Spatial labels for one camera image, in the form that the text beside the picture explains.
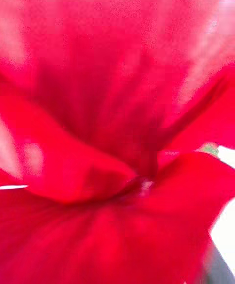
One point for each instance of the red rose green stem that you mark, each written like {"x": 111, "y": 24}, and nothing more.
{"x": 117, "y": 117}

